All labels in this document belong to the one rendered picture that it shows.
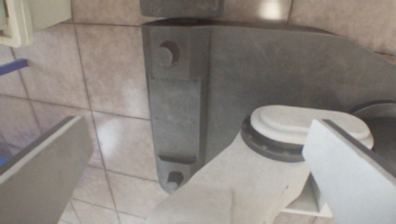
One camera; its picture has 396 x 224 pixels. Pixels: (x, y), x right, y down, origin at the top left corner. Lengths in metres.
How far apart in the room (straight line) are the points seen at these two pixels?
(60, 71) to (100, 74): 0.19
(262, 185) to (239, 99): 0.24
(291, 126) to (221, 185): 0.15
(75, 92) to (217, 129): 0.60
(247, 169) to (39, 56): 0.86
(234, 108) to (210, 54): 0.14
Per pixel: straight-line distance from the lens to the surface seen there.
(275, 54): 0.46
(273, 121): 0.36
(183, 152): 0.58
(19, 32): 0.64
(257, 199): 0.29
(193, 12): 0.43
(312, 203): 0.50
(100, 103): 0.87
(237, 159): 0.34
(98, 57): 0.79
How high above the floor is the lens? 0.61
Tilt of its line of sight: 59 degrees down
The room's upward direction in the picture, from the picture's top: 157 degrees counter-clockwise
